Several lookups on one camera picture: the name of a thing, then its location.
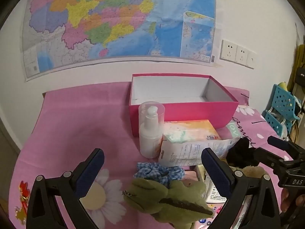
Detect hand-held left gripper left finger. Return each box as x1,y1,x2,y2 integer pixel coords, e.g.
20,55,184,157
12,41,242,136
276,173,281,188
26,148,105,229

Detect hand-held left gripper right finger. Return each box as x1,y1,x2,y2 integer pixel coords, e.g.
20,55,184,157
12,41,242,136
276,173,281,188
201,148,283,229

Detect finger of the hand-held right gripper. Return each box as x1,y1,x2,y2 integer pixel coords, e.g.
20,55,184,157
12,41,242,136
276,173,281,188
254,147,290,172
267,136,305,159

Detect small yellow box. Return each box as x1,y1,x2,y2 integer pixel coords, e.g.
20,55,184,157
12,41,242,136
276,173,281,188
194,164,208,184

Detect white and yellow packet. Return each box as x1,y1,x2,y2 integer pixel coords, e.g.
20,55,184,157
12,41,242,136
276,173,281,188
204,172,229,203

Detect black fuzzy scrunchie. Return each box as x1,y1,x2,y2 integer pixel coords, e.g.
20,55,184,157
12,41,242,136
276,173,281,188
225,137,259,170

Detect white printed pouch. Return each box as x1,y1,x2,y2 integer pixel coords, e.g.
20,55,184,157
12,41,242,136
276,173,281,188
158,137,239,166

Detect blue gingham scrunchie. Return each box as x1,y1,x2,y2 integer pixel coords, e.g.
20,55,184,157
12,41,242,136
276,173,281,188
133,161,185,186

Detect green plush crocodile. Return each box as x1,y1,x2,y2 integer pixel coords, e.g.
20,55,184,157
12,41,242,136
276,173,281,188
123,178,214,229

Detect pink cardboard box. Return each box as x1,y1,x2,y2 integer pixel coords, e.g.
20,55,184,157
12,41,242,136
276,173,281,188
129,74,239,137

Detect person's right hand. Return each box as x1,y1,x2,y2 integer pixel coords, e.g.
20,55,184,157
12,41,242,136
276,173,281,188
281,189,305,214

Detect brown plush toy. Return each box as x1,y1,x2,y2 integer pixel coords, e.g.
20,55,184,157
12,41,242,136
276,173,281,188
242,166,265,178

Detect blue perforated plastic rack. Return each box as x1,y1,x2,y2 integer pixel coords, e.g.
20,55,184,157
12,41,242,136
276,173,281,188
262,84,301,139

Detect pink floral bed sheet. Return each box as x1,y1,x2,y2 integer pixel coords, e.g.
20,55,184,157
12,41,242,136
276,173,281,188
11,81,296,229

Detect pastel tissue pack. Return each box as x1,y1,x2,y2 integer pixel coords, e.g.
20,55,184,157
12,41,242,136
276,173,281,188
163,119,221,144

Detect colourful printed packet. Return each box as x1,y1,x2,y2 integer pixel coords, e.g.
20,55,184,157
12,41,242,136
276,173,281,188
194,203,226,229

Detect white pump bottle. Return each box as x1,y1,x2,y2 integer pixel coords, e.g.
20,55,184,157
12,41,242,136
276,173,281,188
139,101,165,158

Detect grey brown door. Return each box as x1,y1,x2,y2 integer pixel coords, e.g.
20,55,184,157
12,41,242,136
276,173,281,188
0,118,23,220

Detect olive yellow hanging garment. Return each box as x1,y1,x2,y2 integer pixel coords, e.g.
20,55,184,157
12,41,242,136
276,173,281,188
287,44,305,93

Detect white wall switch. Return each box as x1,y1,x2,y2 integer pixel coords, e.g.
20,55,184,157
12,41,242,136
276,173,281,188
246,51,256,69

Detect white wall socket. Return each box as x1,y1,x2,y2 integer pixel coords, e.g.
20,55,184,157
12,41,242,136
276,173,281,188
220,39,237,61
235,45,249,64

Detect colourful wall map poster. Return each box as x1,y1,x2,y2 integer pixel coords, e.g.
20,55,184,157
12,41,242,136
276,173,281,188
22,0,217,81

